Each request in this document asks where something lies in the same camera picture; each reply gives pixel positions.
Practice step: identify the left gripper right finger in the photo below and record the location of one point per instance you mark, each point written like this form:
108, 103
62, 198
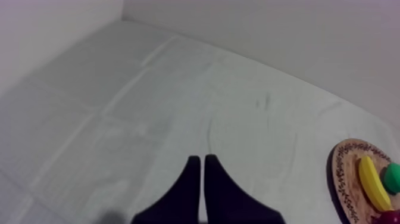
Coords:
228, 203

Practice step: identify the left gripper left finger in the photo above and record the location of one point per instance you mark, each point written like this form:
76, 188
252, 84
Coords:
179, 203

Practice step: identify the round wooden board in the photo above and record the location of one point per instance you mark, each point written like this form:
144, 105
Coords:
347, 175

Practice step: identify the green toy pear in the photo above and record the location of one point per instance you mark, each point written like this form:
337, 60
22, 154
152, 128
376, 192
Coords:
393, 177

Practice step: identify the yellow toy banana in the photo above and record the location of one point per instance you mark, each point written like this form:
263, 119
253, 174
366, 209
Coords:
372, 184

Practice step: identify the purple toy grapes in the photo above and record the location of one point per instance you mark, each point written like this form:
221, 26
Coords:
390, 218

